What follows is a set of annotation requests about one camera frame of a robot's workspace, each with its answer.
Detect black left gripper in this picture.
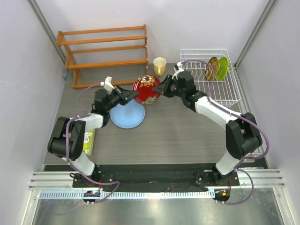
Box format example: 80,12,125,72
105,85,139,112

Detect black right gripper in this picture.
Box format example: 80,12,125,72
152,75,185,98

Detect light blue plate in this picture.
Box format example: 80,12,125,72
110,100,145,129

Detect red floral plate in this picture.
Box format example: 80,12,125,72
132,75,160,105

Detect dark yellow patterned plate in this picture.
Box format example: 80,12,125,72
206,57,219,81

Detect lime green plate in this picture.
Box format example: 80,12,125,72
215,57,229,81

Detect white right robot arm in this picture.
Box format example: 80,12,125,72
152,71,263,185

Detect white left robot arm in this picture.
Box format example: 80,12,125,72
47,86,138,187

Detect orange wooden shelf rack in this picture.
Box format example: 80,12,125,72
56,24,150,89

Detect yellow mug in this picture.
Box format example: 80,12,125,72
153,57,166,76

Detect green illustrated booklet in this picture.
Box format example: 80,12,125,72
82,129,95,156

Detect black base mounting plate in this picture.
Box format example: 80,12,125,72
70,163,240,193

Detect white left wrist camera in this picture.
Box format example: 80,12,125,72
100,76,115,94

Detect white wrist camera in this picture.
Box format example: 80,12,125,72
172,62,184,80
100,76,115,94

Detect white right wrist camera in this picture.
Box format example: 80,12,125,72
172,62,184,80

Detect white wire dish rack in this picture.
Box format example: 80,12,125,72
180,49,240,108

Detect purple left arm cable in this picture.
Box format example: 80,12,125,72
65,82,120,204

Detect aluminium frame rail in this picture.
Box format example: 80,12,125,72
29,169,285,202

